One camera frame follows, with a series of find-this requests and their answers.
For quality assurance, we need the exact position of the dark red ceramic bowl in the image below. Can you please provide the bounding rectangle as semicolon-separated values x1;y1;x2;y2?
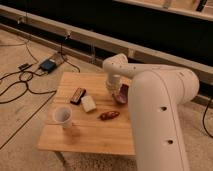
112;84;129;104

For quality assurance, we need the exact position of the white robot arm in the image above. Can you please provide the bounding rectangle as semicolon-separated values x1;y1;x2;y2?
103;54;199;171

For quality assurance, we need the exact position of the brown sausage-shaped object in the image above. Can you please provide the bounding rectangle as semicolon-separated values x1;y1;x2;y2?
99;111;120;121

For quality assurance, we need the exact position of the white sponge block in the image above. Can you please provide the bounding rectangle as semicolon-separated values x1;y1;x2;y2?
81;96;96;113

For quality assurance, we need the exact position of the wooden table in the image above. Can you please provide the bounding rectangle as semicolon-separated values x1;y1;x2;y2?
38;72;135;156

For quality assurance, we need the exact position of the blue power adapter box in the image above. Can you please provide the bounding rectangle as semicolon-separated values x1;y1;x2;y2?
39;59;56;73

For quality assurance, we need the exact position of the small black floor device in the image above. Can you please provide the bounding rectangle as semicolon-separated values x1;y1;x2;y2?
18;63;30;70

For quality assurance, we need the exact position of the black cable at right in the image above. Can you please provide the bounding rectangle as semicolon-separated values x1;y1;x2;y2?
201;96;213;139

